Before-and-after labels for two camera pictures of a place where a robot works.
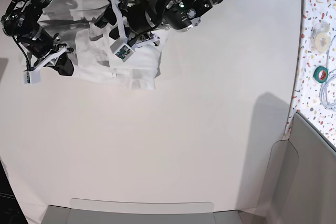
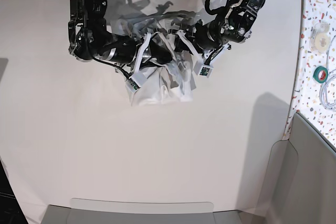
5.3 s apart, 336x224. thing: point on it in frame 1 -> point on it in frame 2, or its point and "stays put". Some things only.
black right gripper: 140,16 -> 203,36
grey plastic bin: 299,187 stays put
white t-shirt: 70,20 -> 165,74
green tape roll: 321,74 stays put
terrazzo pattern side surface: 308,99 stays put
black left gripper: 40,42 -> 130,50
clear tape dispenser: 320,39 stays put
